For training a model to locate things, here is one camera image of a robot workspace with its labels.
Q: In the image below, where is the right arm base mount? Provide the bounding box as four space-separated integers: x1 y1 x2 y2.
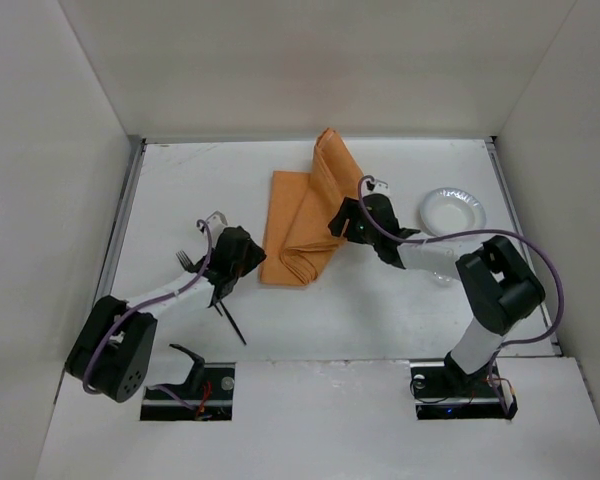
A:
409 361 518 420

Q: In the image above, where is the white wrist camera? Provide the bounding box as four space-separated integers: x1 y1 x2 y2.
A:
197 210 228 236
365 177 391 197

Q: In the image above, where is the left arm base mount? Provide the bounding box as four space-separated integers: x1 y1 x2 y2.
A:
139 344 236 422

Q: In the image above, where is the orange cloth placemat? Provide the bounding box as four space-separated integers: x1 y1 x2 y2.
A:
259 128 363 287

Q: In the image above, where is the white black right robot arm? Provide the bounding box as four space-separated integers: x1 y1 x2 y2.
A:
328 192 546 397

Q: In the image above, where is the white paper bowl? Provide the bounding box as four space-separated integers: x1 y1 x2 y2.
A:
419 187 487 236

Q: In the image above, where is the black plastic knife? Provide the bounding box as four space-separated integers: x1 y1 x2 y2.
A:
214 300 247 346

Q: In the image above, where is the black plastic fork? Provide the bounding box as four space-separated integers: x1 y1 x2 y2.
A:
176 250 199 273

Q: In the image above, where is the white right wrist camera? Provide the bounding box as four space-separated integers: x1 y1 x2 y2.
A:
365 177 391 197

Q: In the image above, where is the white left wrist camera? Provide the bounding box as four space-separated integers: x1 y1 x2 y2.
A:
197 210 228 236

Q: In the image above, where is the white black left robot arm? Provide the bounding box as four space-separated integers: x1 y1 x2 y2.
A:
64 221 266 403

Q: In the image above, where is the clear plastic cup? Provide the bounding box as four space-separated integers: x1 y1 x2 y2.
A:
432 272 455 288

